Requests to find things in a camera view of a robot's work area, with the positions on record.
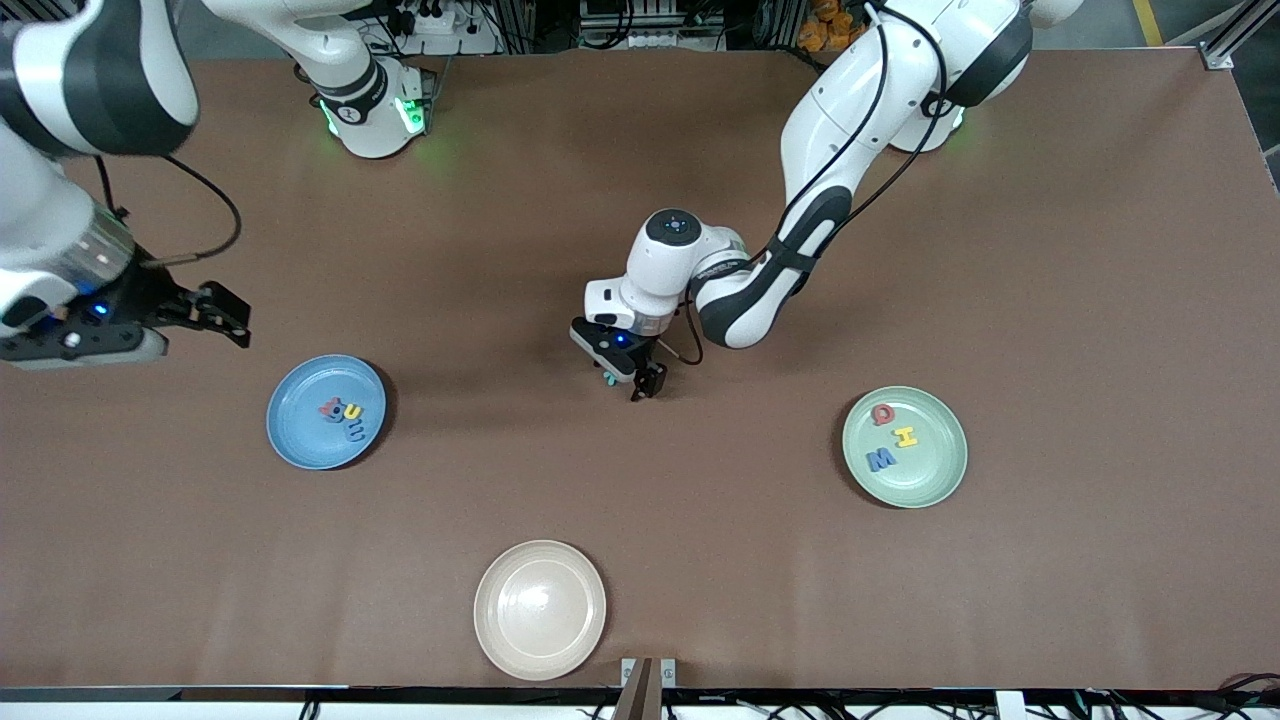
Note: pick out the blue capital letter M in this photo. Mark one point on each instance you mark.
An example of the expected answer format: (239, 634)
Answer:
(882, 459)

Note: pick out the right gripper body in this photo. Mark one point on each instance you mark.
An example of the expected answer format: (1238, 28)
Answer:
(150, 296)

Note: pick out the green plate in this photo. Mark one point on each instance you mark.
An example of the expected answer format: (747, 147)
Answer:
(930, 475)

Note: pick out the yellow capital letter H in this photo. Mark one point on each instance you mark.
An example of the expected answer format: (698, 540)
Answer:
(906, 437)

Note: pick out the orange packaged items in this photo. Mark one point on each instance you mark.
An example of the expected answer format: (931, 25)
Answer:
(830, 25)

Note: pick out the table edge rail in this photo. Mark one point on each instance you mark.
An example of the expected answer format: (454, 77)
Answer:
(200, 710)

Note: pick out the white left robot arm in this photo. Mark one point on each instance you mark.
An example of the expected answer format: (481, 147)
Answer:
(860, 100)

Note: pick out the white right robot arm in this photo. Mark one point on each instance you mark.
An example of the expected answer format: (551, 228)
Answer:
(100, 80)

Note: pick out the blue plate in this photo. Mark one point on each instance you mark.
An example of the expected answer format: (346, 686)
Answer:
(300, 440)

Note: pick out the aluminium frame post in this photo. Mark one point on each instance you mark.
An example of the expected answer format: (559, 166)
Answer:
(1225, 50)

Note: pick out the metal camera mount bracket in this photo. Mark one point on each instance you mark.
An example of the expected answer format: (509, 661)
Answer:
(648, 690)

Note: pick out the periwinkle lowercase letter m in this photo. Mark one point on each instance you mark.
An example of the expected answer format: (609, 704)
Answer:
(353, 432)

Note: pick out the beige plate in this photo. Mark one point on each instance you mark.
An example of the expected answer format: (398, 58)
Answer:
(540, 610)

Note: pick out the white power strip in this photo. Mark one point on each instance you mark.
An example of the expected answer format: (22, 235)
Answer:
(460, 42)

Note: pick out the red capital letter Q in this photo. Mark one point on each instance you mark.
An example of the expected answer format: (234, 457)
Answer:
(884, 408)

